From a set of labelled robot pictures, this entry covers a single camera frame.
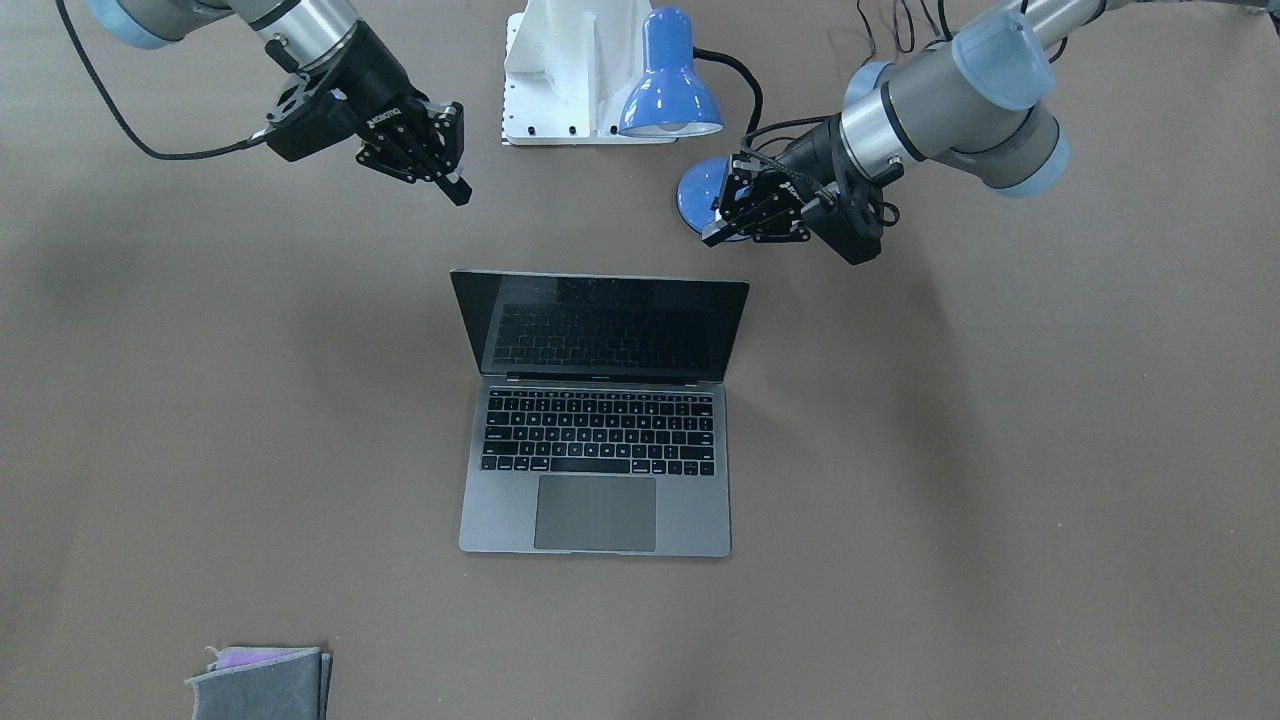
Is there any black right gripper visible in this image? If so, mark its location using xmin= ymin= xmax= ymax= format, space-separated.
xmin=334 ymin=22 xmax=472 ymax=206

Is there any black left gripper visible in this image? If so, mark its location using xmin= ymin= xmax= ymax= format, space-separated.
xmin=701 ymin=114 xmax=851 ymax=247

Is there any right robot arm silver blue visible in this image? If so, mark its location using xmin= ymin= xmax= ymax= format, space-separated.
xmin=87 ymin=1 xmax=472 ymax=206

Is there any grey folded cloth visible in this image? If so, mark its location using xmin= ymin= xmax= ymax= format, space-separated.
xmin=186 ymin=646 xmax=332 ymax=719

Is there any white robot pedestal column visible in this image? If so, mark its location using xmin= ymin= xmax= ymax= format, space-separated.
xmin=502 ymin=1 xmax=668 ymax=147

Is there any black lamp power cable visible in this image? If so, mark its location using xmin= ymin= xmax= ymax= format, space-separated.
xmin=856 ymin=0 xmax=951 ymax=56

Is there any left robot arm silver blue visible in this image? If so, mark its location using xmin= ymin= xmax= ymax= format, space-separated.
xmin=700 ymin=1 xmax=1115 ymax=265

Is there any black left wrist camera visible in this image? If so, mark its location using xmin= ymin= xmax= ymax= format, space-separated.
xmin=801 ymin=181 xmax=901 ymax=265

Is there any blue desk lamp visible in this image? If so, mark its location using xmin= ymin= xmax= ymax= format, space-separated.
xmin=617 ymin=6 xmax=767 ymax=241

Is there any grey laptop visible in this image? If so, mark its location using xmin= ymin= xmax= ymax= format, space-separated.
xmin=451 ymin=269 xmax=750 ymax=559

